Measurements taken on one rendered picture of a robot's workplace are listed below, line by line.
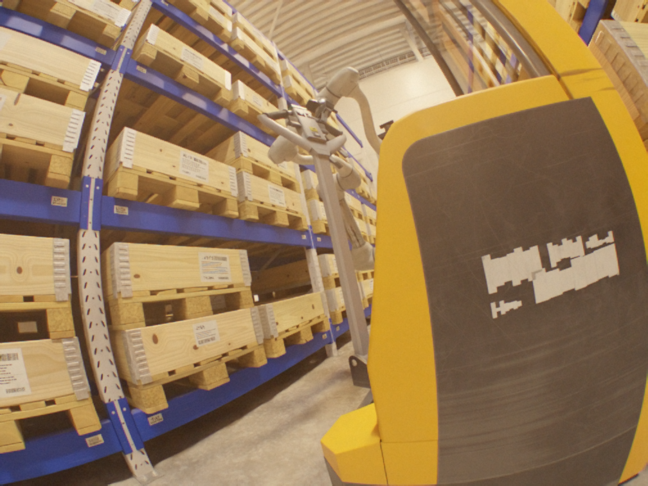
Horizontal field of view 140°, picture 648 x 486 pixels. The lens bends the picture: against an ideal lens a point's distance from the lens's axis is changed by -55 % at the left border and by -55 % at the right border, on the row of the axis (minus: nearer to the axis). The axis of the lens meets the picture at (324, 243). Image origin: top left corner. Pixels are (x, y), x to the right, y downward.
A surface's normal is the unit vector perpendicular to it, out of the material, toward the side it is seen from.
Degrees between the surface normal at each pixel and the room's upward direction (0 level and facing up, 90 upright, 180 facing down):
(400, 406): 90
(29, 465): 90
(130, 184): 90
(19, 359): 90
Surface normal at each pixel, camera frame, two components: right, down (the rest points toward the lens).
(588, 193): -0.44, -0.06
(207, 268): 0.88, -0.26
